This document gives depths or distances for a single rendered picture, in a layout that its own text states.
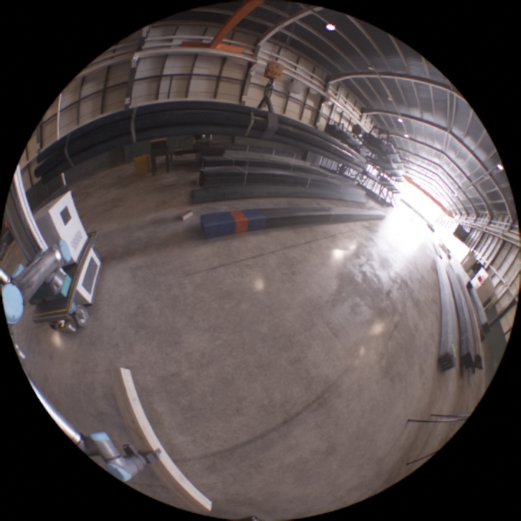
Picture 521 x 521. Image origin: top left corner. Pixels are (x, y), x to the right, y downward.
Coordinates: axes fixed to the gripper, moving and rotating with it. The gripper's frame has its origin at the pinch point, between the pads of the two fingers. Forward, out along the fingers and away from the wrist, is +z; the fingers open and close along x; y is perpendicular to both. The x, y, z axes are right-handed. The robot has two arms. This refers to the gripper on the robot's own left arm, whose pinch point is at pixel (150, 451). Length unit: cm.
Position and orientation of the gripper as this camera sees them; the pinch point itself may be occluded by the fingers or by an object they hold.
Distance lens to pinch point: 109.0
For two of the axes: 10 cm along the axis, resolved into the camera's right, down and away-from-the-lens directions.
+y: 4.9, 6.8, -5.4
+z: -1.8, 6.9, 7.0
